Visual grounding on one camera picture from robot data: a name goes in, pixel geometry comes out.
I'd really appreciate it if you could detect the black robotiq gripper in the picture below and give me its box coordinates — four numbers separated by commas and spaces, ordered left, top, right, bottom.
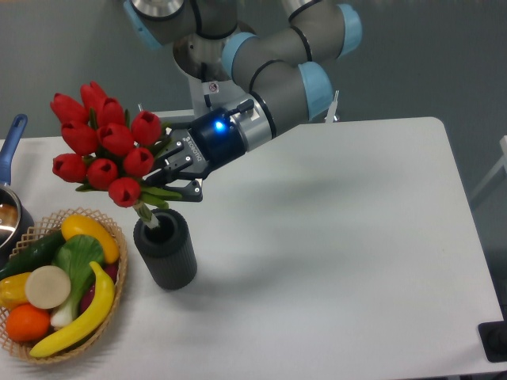
146, 107, 246, 202

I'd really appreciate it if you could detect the red tulip bouquet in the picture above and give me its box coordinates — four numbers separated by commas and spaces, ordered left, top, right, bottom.
50, 82, 182, 230

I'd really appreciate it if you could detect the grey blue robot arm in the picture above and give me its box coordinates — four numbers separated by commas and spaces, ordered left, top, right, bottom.
124, 1, 363, 202

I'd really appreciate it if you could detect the dark grey ribbed vase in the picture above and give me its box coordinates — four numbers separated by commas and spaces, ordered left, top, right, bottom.
133, 209, 197, 291

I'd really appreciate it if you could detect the dark red fruit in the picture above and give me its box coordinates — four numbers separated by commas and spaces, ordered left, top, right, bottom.
79, 262, 119, 314

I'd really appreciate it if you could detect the yellow squash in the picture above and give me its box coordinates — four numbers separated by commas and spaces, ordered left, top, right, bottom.
61, 214, 120, 264

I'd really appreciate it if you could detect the green bok choy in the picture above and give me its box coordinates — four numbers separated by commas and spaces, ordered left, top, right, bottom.
51, 235, 105, 330

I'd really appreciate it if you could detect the yellow banana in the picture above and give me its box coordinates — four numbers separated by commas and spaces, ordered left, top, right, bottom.
29, 261, 115, 359

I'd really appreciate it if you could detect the green cucumber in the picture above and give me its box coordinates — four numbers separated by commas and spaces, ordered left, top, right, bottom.
1, 230, 66, 279

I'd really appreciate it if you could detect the beige round disc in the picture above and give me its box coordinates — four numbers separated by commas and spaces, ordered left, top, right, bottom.
25, 265, 71, 310

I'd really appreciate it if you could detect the yellow bell pepper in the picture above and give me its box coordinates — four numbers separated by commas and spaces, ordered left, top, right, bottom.
0, 272, 31, 310

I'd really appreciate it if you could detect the orange fruit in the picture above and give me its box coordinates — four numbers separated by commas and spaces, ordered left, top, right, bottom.
6, 303, 50, 342

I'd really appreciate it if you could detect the woven wicker basket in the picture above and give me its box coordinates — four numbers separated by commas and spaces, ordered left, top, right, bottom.
1, 207, 128, 365

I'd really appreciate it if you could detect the white furniture piece right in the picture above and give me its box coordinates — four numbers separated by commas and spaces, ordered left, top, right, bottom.
469, 135, 506, 210

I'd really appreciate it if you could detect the black device at edge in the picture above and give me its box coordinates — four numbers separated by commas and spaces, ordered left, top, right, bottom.
478, 321, 506, 363

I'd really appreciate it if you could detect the blue handled saucepan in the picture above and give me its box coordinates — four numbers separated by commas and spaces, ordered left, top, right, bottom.
1, 114, 34, 268

